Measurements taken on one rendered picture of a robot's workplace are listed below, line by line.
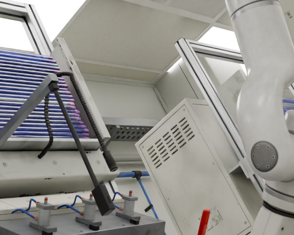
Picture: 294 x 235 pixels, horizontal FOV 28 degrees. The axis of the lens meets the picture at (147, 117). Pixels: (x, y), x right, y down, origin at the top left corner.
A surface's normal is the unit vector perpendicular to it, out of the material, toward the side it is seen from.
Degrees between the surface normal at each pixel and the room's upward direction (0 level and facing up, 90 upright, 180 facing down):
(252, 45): 90
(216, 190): 90
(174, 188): 90
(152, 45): 180
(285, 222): 137
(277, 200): 94
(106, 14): 180
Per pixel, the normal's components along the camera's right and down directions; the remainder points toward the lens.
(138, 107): 0.62, -0.58
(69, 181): 0.41, 0.81
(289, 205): -0.17, 0.12
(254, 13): -0.35, -0.17
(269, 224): -0.55, -0.15
